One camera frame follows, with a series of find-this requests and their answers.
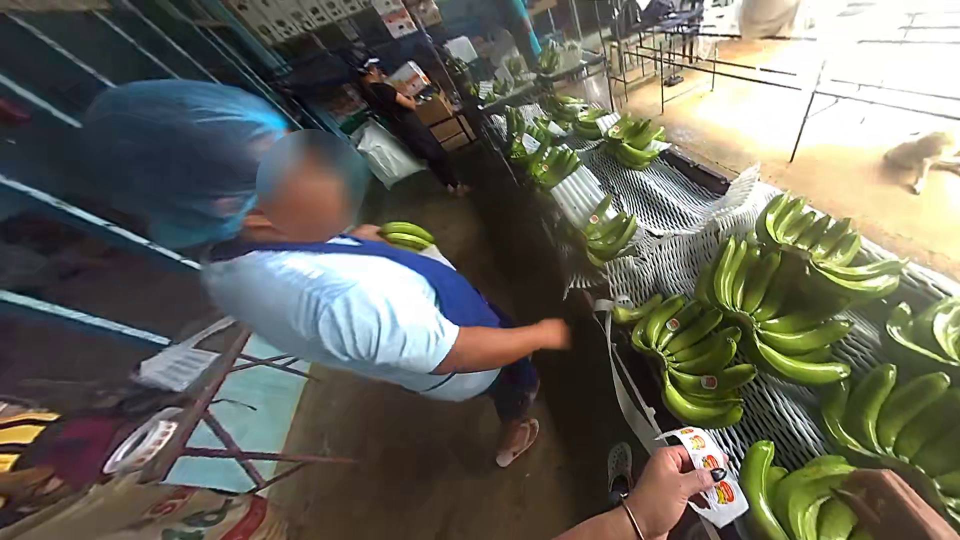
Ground person's left hand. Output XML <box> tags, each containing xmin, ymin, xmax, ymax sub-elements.
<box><xmin>624</xmin><ymin>444</ymin><xmax>727</xmax><ymax>540</ymax></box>

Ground person's right hand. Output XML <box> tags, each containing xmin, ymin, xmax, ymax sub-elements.
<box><xmin>833</xmin><ymin>468</ymin><xmax>960</xmax><ymax>540</ymax></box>

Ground white sticker strip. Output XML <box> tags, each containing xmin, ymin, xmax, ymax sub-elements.
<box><xmin>657</xmin><ymin>426</ymin><xmax>750</xmax><ymax>529</ymax></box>

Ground person's left forearm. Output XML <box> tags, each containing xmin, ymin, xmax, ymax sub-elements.
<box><xmin>553</xmin><ymin>505</ymin><xmax>643</xmax><ymax>540</ymax></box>

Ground long narrow white strip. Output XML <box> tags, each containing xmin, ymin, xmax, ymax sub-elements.
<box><xmin>593</xmin><ymin>297</ymin><xmax>663</xmax><ymax>453</ymax></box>

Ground bunches of green bananas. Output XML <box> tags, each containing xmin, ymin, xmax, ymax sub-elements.
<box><xmin>504</xmin><ymin>91</ymin><xmax>960</xmax><ymax>540</ymax></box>

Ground white woven foam mat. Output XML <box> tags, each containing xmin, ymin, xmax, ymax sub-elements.
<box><xmin>480</xmin><ymin>101</ymin><xmax>960</xmax><ymax>481</ymax></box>

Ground green bananas with yellowish tint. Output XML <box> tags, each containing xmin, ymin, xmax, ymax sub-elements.
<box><xmin>378</xmin><ymin>220</ymin><xmax>436</xmax><ymax>252</ymax></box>

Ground thin dark metal rack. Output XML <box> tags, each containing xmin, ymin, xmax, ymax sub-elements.
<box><xmin>606</xmin><ymin>21</ymin><xmax>960</xmax><ymax>164</ymax></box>

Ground light brown dog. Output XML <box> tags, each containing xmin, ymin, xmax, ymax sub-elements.
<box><xmin>883</xmin><ymin>131</ymin><xmax>960</xmax><ymax>195</ymax></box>

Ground large white sack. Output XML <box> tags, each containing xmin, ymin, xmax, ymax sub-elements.
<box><xmin>350</xmin><ymin>116</ymin><xmax>429</xmax><ymax>190</ymax></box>

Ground brown cardboard box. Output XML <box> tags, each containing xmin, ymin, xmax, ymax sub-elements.
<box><xmin>414</xmin><ymin>90</ymin><xmax>456</xmax><ymax>127</ymax></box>

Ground white red printed carton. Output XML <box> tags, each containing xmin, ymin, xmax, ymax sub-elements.
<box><xmin>387</xmin><ymin>60</ymin><xmax>432</xmax><ymax>99</ymax></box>

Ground beige sack, red green print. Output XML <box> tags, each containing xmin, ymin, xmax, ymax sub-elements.
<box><xmin>0</xmin><ymin>480</ymin><xmax>288</xmax><ymax>540</ymax></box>

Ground white sticker roll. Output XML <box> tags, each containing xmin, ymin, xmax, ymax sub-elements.
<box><xmin>102</xmin><ymin>406</ymin><xmax>183</xmax><ymax>476</ymax></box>

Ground dark red cloth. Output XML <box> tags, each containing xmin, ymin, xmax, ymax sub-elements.
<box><xmin>26</xmin><ymin>414</ymin><xmax>132</xmax><ymax>487</ymax></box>

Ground yellow black striped cloth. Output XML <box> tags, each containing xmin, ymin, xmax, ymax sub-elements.
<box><xmin>0</xmin><ymin>408</ymin><xmax>61</xmax><ymax>474</ymax></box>

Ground turquoise table with brown frame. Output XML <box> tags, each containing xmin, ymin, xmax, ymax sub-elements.
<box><xmin>139</xmin><ymin>326</ymin><xmax>354</xmax><ymax>496</ymax></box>

